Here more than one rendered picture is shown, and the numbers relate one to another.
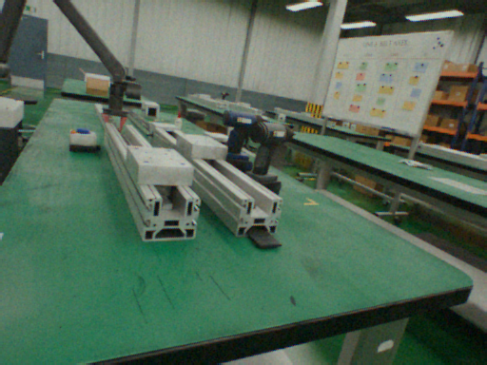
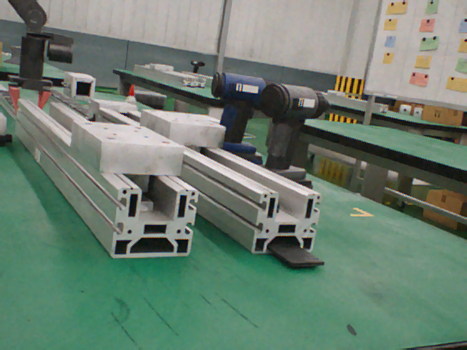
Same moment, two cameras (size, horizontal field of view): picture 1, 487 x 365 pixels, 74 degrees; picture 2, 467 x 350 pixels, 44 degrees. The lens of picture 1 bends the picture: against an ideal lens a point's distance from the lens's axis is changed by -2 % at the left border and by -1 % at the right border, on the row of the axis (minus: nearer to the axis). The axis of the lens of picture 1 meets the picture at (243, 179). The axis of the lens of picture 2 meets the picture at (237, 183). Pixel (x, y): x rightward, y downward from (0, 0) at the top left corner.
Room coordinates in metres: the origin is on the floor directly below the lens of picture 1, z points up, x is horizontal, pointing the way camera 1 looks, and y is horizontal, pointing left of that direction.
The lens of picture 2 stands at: (-0.10, 0.03, 1.02)
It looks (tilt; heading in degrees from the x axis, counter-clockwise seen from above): 12 degrees down; 0
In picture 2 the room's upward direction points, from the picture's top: 9 degrees clockwise
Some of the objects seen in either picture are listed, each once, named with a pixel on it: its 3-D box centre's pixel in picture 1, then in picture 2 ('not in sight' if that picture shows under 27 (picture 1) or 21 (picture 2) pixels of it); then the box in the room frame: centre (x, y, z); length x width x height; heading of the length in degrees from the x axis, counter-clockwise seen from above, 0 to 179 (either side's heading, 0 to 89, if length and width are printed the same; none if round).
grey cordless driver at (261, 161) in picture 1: (271, 159); (294, 145); (0.98, -0.07, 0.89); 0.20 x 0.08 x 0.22; 141
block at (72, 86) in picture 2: (148, 110); (77, 87); (2.26, 0.73, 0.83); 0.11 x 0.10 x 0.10; 119
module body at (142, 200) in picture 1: (135, 162); (77, 153); (0.90, 0.31, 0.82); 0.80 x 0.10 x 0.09; 30
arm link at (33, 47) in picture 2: (118, 90); (35, 47); (1.39, 0.59, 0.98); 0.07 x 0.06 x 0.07; 109
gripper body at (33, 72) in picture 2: (115, 105); (31, 71); (1.39, 0.59, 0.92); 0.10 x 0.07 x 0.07; 120
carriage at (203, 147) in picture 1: (200, 150); (179, 135); (1.00, 0.15, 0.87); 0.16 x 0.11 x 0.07; 30
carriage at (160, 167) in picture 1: (156, 170); (123, 156); (0.69, 0.19, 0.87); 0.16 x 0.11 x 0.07; 30
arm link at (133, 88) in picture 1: (127, 84); (50, 37); (1.41, 0.56, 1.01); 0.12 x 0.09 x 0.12; 109
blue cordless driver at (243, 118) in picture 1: (246, 143); (250, 126); (1.21, 0.02, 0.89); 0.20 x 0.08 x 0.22; 107
